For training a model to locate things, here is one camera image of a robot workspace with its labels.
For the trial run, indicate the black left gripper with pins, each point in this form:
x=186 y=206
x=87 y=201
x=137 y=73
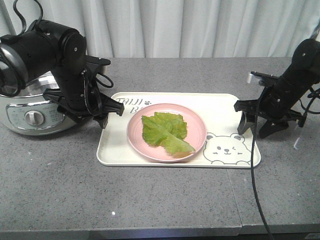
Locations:
x=79 y=97

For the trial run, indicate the cream bear serving tray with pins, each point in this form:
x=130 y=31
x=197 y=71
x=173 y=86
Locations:
x=223 y=148

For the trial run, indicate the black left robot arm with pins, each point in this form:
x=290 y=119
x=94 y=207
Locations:
x=52 y=47

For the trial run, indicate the white pleated curtain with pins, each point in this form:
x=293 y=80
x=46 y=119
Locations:
x=177 y=28

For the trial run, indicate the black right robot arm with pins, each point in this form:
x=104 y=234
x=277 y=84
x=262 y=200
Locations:
x=305 y=64

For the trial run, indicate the pale green electric pot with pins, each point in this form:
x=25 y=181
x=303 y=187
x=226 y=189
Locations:
x=30 y=114

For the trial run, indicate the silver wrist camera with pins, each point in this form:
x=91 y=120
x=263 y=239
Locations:
x=97 y=64
x=262 y=79

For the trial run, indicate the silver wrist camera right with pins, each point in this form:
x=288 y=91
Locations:
x=262 y=79

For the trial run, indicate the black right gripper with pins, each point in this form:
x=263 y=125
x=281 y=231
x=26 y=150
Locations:
x=276 y=104

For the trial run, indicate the green lettuce leaf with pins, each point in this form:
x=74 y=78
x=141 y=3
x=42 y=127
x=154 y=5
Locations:
x=167 y=130

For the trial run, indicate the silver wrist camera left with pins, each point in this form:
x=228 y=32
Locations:
x=97 y=64

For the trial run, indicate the pink round plate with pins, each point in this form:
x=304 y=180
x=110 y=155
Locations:
x=196 y=136

